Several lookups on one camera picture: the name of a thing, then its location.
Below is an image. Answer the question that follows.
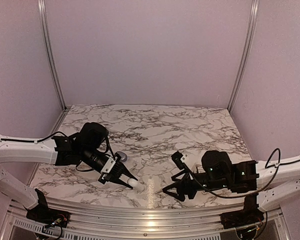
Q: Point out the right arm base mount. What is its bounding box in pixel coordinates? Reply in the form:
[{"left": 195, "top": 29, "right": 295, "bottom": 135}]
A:
[{"left": 220, "top": 208, "right": 264, "bottom": 229}]

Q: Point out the purple earbud charging case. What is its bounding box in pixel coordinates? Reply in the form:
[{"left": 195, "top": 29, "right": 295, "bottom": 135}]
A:
[{"left": 116, "top": 151, "right": 128, "bottom": 163}]

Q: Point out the aluminium frame post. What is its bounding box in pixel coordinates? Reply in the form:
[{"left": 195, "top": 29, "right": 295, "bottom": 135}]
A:
[
  {"left": 227, "top": 0, "right": 260, "bottom": 113},
  {"left": 37, "top": 0, "right": 67, "bottom": 111}
]

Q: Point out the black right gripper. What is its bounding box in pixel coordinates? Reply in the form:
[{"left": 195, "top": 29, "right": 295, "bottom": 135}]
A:
[{"left": 163, "top": 168, "right": 230, "bottom": 202}]

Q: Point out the right aluminium frame post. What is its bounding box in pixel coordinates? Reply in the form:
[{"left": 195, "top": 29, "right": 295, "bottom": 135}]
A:
[{"left": 227, "top": 0, "right": 260, "bottom": 113}]

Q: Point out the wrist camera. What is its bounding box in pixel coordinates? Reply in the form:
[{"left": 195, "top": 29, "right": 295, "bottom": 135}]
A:
[
  {"left": 171, "top": 151, "right": 189, "bottom": 171},
  {"left": 98, "top": 156, "right": 121, "bottom": 184}
]

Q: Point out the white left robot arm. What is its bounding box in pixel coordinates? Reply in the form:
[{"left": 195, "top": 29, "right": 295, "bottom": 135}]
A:
[{"left": 0, "top": 122, "right": 135, "bottom": 223}]

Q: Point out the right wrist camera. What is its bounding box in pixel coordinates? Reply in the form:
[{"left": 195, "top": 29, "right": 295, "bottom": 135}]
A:
[{"left": 171, "top": 151, "right": 189, "bottom": 171}]

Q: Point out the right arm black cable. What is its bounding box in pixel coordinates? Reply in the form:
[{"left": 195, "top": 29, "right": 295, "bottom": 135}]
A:
[{"left": 182, "top": 148, "right": 300, "bottom": 200}]

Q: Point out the left aluminium frame post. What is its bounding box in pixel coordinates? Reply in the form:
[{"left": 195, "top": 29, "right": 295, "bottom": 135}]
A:
[{"left": 37, "top": 0, "right": 67, "bottom": 111}]

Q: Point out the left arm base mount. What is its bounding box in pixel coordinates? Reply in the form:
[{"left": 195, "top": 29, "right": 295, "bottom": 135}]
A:
[{"left": 26, "top": 206, "right": 70, "bottom": 228}]

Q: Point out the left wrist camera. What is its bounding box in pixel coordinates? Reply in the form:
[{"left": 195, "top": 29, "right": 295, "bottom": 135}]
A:
[{"left": 98, "top": 156, "right": 121, "bottom": 184}]

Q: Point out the aluminium front rail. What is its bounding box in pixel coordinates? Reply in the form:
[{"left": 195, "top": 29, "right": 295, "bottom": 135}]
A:
[{"left": 0, "top": 197, "right": 292, "bottom": 240}]

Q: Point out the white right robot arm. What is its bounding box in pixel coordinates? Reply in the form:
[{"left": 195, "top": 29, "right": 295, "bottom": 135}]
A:
[{"left": 162, "top": 148, "right": 300, "bottom": 202}]

